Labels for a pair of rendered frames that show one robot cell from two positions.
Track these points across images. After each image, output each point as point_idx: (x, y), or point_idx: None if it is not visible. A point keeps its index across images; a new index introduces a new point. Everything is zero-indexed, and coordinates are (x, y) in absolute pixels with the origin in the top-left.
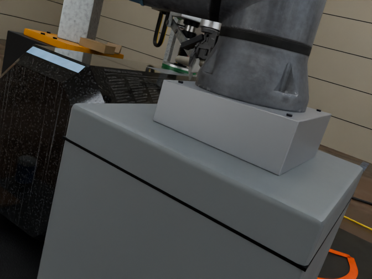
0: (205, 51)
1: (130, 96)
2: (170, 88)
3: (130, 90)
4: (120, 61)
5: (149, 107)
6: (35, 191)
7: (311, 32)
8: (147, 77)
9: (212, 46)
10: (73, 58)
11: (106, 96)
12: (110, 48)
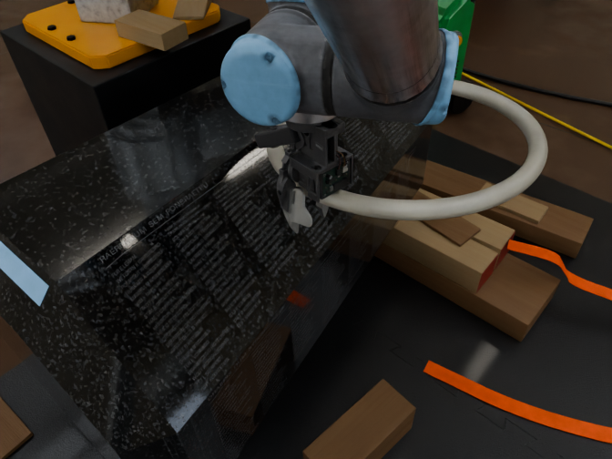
0: (308, 182)
1: (184, 278)
2: None
3: (181, 260)
4: (171, 130)
5: None
6: (95, 441)
7: None
8: (223, 183)
9: (321, 171)
10: (30, 249)
11: (117, 332)
12: (175, 33)
